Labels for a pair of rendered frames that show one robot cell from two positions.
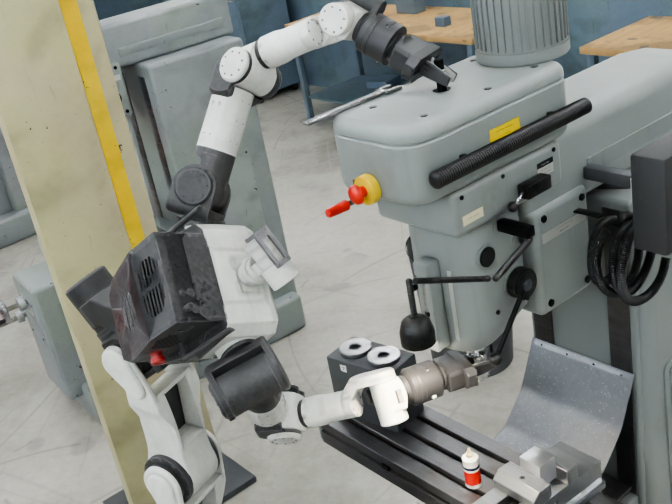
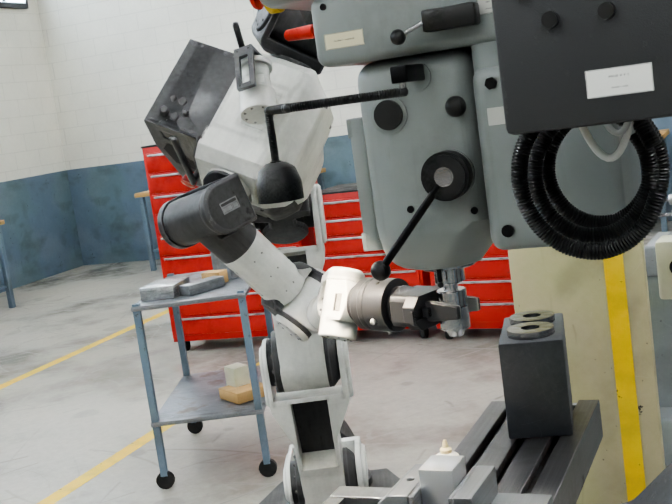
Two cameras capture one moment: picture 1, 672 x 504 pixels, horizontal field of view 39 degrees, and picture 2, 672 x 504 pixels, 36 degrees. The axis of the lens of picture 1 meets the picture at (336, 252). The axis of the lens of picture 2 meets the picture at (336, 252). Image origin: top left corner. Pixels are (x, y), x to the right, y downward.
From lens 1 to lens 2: 195 cm
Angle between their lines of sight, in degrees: 58
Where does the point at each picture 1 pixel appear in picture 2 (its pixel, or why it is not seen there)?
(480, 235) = (379, 79)
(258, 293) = (260, 131)
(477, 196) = (353, 12)
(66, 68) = not seen: outside the picture
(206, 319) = (178, 130)
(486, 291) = (390, 169)
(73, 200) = not seen: hidden behind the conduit
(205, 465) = (304, 361)
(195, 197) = (259, 21)
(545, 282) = (495, 191)
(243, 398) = (173, 220)
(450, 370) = (398, 294)
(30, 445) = not seen: hidden behind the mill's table
